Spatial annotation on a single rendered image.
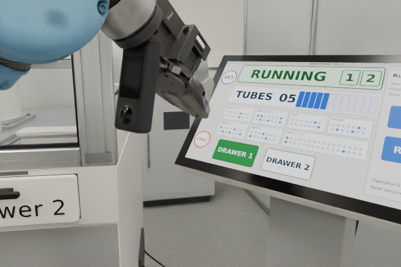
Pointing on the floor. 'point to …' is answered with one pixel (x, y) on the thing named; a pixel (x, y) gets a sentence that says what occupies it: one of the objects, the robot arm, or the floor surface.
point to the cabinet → (83, 238)
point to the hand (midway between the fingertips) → (200, 116)
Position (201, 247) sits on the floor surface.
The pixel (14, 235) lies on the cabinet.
